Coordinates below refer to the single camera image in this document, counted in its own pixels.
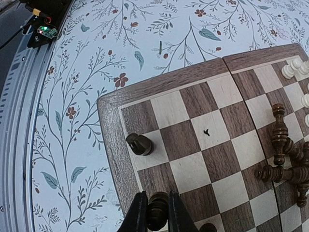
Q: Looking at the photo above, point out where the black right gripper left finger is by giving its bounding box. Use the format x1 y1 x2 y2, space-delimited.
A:
117 191 148 232

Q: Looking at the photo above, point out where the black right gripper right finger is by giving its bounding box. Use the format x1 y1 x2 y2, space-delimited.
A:
168 191 198 232

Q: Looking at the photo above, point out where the dark chess piece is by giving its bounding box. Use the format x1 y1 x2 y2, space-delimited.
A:
146 191 169 231
199 223 217 232

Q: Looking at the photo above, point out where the dark chess rook corner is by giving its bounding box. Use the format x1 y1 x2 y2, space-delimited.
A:
126 133 154 156

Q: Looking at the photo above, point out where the wooden chess board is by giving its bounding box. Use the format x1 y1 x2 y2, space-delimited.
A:
97 43 309 232

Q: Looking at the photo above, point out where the pile of dark chess pieces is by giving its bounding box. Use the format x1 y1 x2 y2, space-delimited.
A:
254 103 309 208

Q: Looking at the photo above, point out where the row of white chess pieces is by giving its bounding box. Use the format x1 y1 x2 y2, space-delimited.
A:
281 58 309 127

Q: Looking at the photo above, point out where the small green stick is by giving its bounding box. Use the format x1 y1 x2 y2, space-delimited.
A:
159 41 162 55

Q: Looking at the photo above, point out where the floral patterned table mat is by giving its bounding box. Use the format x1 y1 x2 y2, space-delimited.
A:
32 0 309 232

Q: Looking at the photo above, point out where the front aluminium slotted rail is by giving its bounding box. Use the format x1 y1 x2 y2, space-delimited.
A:
0 25 54 232

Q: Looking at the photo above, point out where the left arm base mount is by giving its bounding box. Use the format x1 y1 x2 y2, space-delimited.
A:
20 0 72 48

